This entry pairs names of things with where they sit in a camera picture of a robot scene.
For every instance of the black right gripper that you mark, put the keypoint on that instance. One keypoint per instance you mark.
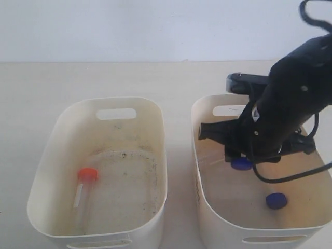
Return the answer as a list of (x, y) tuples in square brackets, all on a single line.
[(262, 133)]

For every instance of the blue-capped tube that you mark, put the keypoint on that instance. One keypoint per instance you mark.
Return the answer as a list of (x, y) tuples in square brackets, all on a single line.
[(218, 158), (276, 200)]

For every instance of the orange-capped clear tube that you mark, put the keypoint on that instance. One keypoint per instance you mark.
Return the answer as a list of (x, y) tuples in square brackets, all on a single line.
[(86, 179)]

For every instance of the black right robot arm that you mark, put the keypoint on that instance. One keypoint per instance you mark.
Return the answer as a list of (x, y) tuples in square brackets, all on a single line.
[(297, 87)]

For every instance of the cream plastic bin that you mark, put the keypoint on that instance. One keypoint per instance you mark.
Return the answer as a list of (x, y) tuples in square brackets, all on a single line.
[(123, 138), (232, 211)]

